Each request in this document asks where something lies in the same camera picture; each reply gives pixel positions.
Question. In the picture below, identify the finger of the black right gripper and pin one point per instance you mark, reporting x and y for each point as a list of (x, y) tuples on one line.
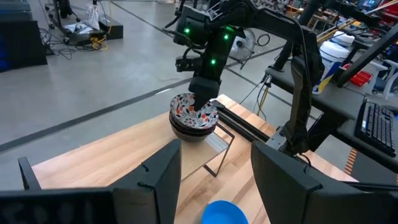
[(201, 104)]

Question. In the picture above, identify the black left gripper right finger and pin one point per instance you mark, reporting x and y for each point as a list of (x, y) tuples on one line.
[(311, 205)]

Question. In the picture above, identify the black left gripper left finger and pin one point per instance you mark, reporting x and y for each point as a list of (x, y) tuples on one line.
[(93, 207)]

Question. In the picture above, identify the blue plastic bowl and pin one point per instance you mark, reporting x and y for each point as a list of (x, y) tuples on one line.
[(224, 214)]

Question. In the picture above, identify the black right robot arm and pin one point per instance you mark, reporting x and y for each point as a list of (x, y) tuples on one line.
[(298, 93)]

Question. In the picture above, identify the wooden riser shelf black legs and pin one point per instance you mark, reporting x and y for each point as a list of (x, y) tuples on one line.
[(199, 152)]

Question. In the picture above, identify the floor fan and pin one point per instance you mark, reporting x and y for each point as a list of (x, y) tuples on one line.
[(242, 43)]

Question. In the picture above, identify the black computer keyboard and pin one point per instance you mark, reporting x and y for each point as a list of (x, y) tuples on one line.
[(377, 127)]

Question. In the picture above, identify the black desk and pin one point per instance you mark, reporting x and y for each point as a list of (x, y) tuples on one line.
[(329, 99)]

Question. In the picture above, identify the black floor platform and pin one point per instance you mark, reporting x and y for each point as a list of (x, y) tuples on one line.
[(112, 29)]

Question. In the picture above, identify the white plastic container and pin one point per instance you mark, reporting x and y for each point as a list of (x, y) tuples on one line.
[(332, 53)]

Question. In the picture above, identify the clear plastic bag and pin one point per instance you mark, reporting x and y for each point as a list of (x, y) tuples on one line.
[(92, 17)]

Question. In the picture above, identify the red plastic bin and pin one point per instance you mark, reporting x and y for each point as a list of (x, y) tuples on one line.
[(360, 78)]

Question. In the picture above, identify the black cabinet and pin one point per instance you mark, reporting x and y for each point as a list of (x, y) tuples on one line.
[(21, 43)]

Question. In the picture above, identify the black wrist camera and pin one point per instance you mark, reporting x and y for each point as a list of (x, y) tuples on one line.
[(188, 63)]

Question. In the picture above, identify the black metal frame bar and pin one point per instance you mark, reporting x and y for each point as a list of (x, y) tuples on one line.
[(28, 174)]

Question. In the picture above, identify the black frame post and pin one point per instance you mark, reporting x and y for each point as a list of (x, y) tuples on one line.
[(281, 59)]

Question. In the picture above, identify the black diagonal frame brace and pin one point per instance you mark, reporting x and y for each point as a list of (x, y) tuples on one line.
[(367, 56)]

